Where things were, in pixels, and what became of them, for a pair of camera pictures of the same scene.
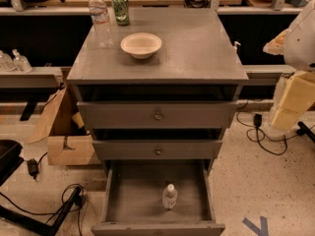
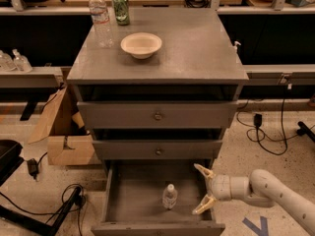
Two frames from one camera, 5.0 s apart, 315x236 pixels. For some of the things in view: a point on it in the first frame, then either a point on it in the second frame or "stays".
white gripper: x=301 y=48 to x=221 y=187
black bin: x=10 y=158 stays
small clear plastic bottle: x=169 y=197 stays
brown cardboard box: x=69 y=143 stays
